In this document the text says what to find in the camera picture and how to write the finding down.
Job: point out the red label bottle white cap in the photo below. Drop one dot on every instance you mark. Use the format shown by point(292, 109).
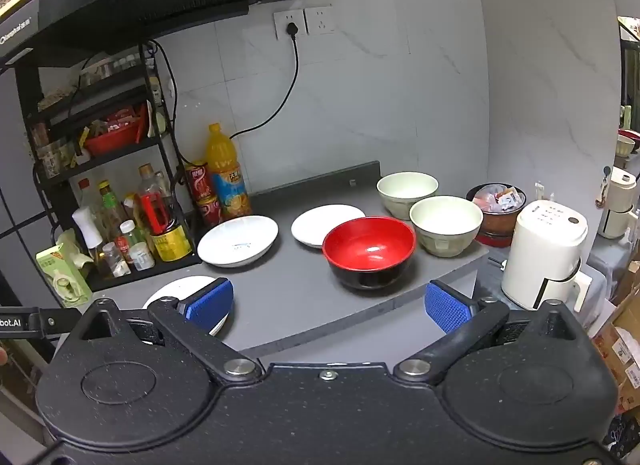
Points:
point(126, 240)

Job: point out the green carton box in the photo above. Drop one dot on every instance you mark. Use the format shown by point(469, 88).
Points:
point(55, 265)

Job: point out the small white plate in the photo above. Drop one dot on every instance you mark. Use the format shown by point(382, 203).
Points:
point(315, 225)

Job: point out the black metal shelf rack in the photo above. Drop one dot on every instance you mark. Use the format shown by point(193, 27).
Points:
point(160, 265)

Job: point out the small clear jar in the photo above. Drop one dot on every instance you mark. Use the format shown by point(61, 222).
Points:
point(115, 262)

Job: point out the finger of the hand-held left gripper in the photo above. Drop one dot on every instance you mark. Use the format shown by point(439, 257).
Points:
point(50, 320)

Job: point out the small jar white lid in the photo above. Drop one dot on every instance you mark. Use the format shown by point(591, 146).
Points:
point(142, 257)

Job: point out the red plastic basket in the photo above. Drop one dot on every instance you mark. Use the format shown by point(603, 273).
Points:
point(115, 142)

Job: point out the red and black bowl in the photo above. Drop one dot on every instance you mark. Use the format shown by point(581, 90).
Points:
point(370, 245)

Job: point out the row of small spice jars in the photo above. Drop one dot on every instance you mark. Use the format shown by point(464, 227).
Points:
point(122, 64)

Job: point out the red cap sauce bottle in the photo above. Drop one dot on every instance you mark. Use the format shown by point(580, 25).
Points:
point(86, 195)

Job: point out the red drink can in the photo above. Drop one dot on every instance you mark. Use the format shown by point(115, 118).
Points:
point(199, 182)
point(209, 210)

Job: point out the white air fryer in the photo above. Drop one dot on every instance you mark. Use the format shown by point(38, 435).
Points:
point(540, 255)

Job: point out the white thermos jug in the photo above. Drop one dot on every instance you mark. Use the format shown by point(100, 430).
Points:
point(620, 200)

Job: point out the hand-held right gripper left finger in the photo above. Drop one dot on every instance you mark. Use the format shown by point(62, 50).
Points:
point(210, 302)

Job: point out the white wall socket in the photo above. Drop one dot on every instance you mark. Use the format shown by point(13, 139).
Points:
point(320, 20)
point(280, 19)

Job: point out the printed cardboard box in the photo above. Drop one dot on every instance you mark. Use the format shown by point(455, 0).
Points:
point(620, 355)

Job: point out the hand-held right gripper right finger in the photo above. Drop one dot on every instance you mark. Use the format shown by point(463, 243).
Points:
point(447, 310)

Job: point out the red box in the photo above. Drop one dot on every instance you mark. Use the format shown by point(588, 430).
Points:
point(152, 210)

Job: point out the green label sauce bottle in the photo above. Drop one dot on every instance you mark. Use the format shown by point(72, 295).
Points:
point(110, 210)

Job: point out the person's left hand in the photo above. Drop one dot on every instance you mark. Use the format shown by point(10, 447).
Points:
point(3, 357)

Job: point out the cream bowl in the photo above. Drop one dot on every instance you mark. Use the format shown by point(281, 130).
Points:
point(445, 220)
point(405, 190)

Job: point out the brown cardboard box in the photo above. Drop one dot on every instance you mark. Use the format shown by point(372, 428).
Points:
point(630, 305)

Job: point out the white plate orange rim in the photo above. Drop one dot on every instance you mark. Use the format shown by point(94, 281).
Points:
point(170, 290)

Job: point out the oil bottle white spout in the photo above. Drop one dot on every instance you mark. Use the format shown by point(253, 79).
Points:
point(87, 230)

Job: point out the white plate blue print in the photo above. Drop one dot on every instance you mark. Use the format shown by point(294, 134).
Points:
point(235, 240)

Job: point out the orange juice bottle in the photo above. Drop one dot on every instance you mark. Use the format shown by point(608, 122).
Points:
point(225, 160)

